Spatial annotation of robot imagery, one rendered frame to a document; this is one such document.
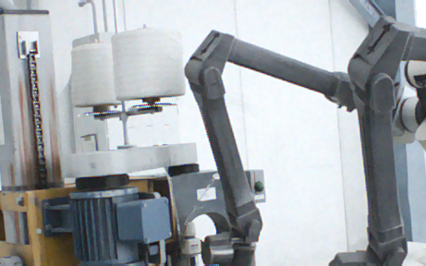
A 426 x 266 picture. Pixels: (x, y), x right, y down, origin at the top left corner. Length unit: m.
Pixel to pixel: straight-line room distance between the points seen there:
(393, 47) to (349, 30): 6.57
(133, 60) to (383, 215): 0.69
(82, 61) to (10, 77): 0.22
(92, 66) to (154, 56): 0.28
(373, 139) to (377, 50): 0.17
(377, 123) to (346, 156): 6.36
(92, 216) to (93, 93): 0.42
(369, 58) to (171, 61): 0.63
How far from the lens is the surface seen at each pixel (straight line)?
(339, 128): 7.97
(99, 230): 2.00
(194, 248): 2.26
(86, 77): 2.31
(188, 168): 2.36
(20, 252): 2.20
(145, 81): 2.06
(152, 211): 1.97
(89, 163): 1.97
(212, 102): 2.02
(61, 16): 5.56
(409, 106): 2.24
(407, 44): 1.59
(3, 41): 2.20
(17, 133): 2.18
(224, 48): 2.00
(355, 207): 8.07
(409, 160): 8.01
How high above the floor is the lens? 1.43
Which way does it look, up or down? 3 degrees down
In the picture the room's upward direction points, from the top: 5 degrees counter-clockwise
